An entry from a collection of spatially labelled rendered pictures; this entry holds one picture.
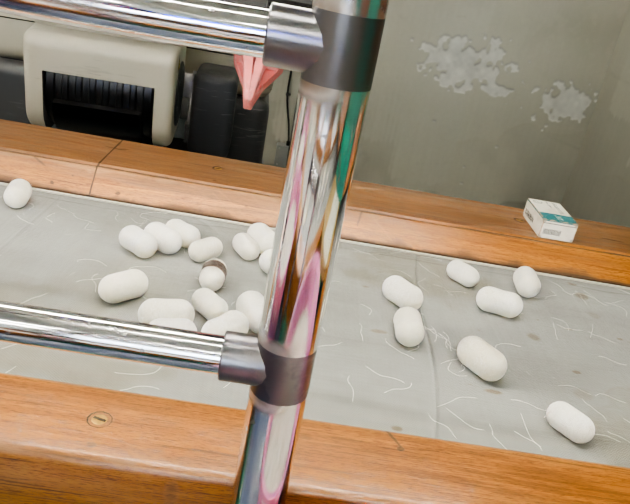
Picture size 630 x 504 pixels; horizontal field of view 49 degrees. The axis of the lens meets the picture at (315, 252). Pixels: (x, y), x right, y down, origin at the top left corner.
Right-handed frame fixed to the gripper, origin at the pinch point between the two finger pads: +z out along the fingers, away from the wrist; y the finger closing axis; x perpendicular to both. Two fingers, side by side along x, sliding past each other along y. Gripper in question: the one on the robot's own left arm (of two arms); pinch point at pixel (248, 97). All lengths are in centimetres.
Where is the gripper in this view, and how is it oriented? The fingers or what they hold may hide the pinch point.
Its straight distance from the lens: 61.1
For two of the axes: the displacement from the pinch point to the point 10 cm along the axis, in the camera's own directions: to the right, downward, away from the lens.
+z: -1.2, 8.9, -4.4
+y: 9.9, 1.6, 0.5
